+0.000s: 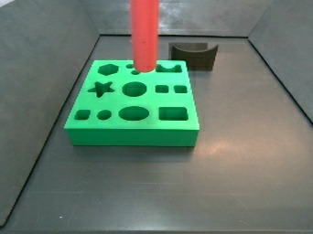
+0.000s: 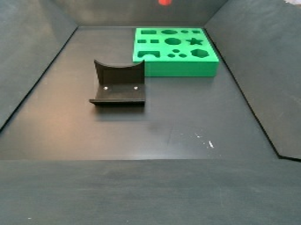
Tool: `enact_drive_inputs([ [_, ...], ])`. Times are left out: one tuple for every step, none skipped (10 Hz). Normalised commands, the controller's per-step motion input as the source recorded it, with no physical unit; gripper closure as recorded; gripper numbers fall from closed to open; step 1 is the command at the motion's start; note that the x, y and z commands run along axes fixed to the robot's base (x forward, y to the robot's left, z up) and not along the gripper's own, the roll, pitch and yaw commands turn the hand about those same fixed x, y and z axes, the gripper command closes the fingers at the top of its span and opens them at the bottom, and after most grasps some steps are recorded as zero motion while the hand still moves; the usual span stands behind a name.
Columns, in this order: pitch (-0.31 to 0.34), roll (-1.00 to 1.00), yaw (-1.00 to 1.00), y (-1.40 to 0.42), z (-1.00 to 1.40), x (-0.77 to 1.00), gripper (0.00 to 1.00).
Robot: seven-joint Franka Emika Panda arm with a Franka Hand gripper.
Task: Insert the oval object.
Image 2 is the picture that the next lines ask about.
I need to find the red round object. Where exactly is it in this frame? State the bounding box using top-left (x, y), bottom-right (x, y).
top-left (159, 0), bottom-right (171, 5)

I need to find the black curved holder stand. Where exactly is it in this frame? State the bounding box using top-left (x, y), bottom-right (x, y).
top-left (90, 61), bottom-right (146, 105)

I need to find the green shape sorter block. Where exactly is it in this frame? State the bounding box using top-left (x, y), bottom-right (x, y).
top-left (132, 27), bottom-right (219, 77)

